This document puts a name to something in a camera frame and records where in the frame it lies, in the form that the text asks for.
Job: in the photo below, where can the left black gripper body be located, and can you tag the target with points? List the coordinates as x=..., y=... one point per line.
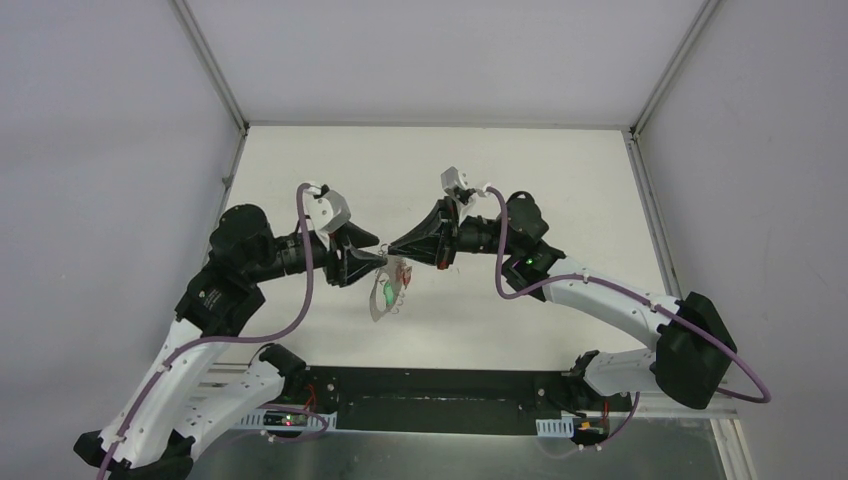
x=334, y=261

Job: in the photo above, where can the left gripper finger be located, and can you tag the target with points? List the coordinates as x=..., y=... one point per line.
x=359, y=263
x=358, y=238

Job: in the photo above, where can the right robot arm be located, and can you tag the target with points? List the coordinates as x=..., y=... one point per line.
x=685, y=348

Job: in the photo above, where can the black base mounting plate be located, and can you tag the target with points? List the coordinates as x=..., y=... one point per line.
x=476, y=402

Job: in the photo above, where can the green key tag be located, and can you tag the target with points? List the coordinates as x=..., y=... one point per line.
x=389, y=294

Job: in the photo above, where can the aluminium frame rail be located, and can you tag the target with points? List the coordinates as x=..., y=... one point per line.
x=670, y=398

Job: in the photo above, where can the white slotted cable duct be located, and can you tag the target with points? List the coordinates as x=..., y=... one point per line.
x=289, y=419

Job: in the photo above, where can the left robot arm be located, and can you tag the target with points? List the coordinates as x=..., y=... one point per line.
x=161, y=432

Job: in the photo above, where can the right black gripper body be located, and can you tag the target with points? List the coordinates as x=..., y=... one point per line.
x=457, y=225

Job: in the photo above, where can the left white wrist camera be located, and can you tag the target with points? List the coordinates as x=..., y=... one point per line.
x=328, y=211

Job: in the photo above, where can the red key tag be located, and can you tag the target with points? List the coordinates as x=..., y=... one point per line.
x=404, y=273

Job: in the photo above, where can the perforated metal ring plate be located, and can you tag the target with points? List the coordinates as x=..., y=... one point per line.
x=377, y=307

